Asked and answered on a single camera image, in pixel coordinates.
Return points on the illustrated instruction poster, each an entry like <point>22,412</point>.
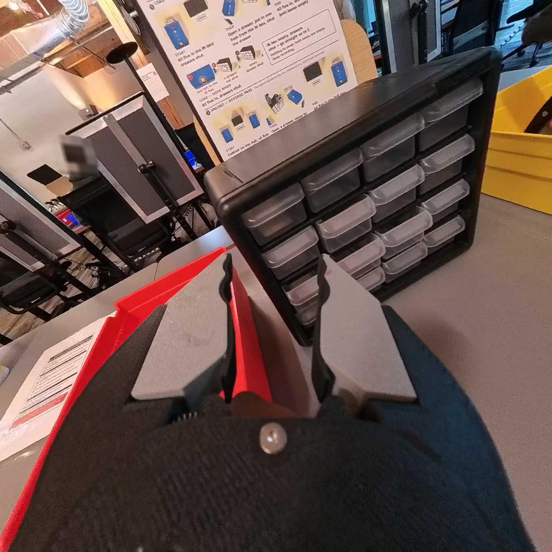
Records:
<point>258,64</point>

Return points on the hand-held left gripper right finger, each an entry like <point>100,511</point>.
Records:
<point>366,345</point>

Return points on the silver ventilation duct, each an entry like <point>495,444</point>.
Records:
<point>73,17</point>

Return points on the black drawer cabinet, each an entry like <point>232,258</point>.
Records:
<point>345,116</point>

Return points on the black floor lamp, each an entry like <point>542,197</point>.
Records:
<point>122,51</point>

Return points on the red plastic bin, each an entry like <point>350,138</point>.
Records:
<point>250,345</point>

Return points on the grey metal framed panel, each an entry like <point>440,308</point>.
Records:
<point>142,142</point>
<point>409,34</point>
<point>30,215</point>

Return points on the printed paper sheet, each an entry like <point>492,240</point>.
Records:
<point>47,388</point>

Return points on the yellow plastic bin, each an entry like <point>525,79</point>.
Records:
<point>517,172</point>

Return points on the small white wall notice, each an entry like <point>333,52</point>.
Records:
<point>153,82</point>

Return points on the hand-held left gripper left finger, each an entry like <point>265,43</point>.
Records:
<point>189,340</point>

